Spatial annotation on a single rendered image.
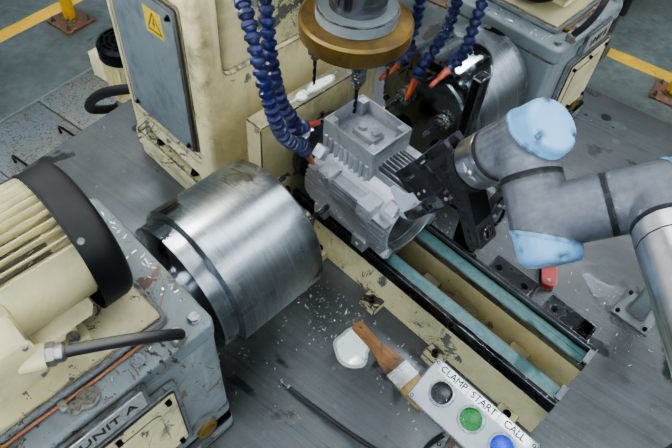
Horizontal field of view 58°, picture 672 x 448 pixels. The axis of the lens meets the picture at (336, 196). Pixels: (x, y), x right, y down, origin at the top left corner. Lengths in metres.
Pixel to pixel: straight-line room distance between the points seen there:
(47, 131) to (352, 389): 1.43
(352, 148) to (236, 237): 0.28
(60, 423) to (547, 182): 0.62
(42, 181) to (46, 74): 2.46
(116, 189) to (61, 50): 1.90
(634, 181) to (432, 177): 0.29
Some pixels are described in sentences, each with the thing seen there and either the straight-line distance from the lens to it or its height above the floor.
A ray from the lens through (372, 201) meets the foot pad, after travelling 1.03.
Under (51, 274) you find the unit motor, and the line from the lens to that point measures 0.70.
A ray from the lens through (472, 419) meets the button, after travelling 0.87.
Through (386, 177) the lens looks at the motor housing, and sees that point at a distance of 1.03.
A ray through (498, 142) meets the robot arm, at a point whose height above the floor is 1.36.
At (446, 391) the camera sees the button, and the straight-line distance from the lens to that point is 0.87.
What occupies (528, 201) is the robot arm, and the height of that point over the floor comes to 1.34.
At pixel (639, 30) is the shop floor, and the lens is 3.88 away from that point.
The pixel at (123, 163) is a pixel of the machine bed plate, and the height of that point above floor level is 0.80.
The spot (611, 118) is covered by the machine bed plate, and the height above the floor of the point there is 0.80.
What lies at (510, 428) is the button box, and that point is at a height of 1.08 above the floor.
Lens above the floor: 1.86
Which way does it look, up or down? 50 degrees down
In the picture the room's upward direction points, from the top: 6 degrees clockwise
